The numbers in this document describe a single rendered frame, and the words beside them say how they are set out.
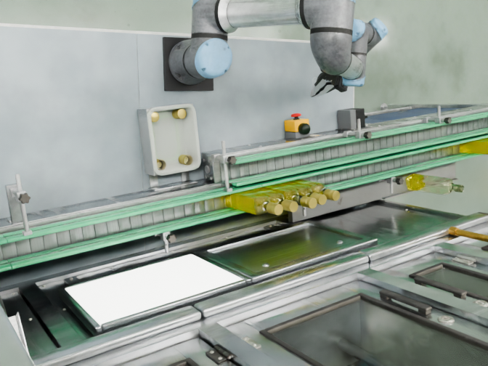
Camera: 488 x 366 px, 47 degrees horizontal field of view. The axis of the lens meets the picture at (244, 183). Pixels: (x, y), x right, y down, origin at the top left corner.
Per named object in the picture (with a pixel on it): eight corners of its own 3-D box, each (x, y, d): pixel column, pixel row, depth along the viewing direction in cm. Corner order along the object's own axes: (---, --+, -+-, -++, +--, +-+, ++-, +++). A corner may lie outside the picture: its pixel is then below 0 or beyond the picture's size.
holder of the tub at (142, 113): (147, 189, 192) (156, 192, 186) (136, 109, 187) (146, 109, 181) (191, 180, 201) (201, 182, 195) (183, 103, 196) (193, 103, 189)
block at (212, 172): (202, 181, 196) (213, 184, 190) (200, 155, 194) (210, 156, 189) (212, 179, 198) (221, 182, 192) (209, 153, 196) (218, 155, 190)
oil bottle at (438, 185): (407, 189, 243) (459, 197, 221) (404, 178, 241) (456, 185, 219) (415, 184, 246) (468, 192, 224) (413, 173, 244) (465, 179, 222)
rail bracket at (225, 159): (213, 189, 191) (232, 194, 180) (208, 140, 188) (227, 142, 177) (221, 187, 192) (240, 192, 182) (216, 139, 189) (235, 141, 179)
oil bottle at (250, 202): (225, 206, 195) (259, 216, 177) (224, 190, 194) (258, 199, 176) (239, 203, 198) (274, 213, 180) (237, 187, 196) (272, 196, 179)
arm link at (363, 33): (358, 51, 184) (372, 55, 193) (361, 16, 183) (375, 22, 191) (337, 51, 189) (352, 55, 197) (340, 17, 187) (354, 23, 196)
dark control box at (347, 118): (337, 128, 235) (351, 129, 228) (335, 110, 233) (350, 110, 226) (351, 126, 239) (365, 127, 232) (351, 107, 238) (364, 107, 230)
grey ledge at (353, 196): (278, 218, 219) (295, 224, 210) (276, 197, 218) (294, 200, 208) (438, 176, 268) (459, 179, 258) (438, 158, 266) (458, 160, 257)
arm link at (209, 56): (182, 78, 182) (199, 75, 170) (184, 35, 181) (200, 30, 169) (216, 80, 188) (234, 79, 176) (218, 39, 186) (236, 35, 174)
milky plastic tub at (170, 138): (145, 174, 191) (155, 176, 184) (136, 108, 187) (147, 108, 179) (190, 165, 200) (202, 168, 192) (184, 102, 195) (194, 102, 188)
